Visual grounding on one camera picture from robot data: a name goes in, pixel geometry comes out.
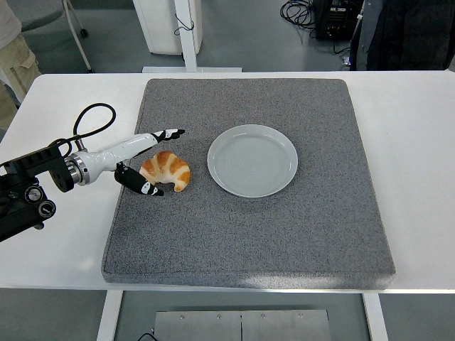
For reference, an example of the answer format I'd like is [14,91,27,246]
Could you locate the black floor cable bundle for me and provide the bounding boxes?
[279,0,321,45]

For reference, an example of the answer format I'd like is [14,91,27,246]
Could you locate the pale grey round plate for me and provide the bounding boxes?
[207,124,299,198]

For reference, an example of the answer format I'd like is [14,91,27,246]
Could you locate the person in dark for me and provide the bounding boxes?
[350,0,455,72]

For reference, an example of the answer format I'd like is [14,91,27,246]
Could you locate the white and black hand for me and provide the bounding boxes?
[80,128,186,198]

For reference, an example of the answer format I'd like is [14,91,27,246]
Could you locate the black electronics box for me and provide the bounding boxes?
[312,0,363,40]

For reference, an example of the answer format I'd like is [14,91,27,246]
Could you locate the white box cabinet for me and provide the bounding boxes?
[133,0,203,56]

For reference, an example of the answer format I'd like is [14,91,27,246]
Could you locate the grey chair with castors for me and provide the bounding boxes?
[17,0,94,74]

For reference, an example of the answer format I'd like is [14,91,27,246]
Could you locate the white table leg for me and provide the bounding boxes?
[362,293,389,341]
[95,289,124,341]

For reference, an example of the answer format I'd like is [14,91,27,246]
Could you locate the grey metal plate with screws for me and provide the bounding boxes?
[153,309,332,341]

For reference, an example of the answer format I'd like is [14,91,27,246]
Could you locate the thin black cable on post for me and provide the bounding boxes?
[173,12,196,36]

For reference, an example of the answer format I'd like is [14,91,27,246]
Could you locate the grey speckled square mat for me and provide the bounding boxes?
[102,78,397,289]

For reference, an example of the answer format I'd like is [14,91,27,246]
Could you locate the white post with base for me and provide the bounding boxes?
[141,0,243,74]

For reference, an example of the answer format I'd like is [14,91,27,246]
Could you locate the golden croissant bread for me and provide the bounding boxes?
[140,151,192,193]

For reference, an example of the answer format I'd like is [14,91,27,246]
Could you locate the person in beige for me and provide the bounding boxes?
[0,0,43,131]

